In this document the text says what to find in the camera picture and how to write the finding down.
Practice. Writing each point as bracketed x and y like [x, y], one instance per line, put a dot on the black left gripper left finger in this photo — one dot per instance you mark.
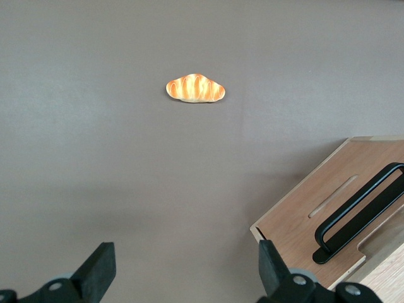
[98, 268]

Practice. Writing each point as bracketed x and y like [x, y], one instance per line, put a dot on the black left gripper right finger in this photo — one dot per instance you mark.
[271, 268]

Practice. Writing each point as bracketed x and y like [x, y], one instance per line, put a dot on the wooden drawer cabinet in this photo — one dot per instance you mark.
[383, 268]

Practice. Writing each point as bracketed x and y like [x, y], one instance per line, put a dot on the orange striped bread roll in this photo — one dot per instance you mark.
[195, 89]

